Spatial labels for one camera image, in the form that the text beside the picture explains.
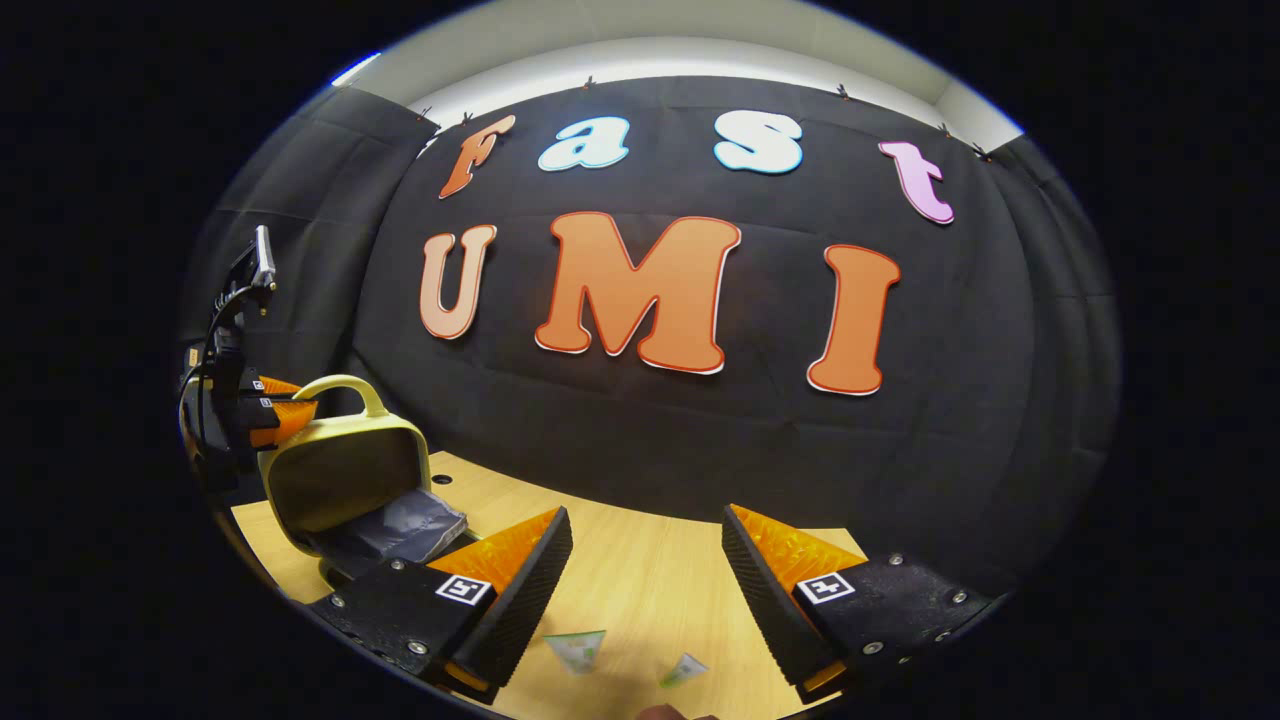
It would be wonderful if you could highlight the large green white cream tube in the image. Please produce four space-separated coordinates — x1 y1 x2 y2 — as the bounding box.
543 630 608 675

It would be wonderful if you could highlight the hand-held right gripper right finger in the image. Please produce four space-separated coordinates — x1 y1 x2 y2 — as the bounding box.
720 503 1006 706

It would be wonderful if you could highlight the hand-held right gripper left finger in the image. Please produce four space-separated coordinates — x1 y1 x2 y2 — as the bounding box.
300 505 575 706

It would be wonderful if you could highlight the black backdrop cloth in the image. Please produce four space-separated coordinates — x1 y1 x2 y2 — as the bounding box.
180 75 1121 601

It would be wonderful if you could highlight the small white green-capped tube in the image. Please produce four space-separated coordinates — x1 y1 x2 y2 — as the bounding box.
659 653 711 689

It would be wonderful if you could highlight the cream yellow small suitcase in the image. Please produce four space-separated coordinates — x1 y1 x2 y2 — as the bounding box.
258 375 471 591

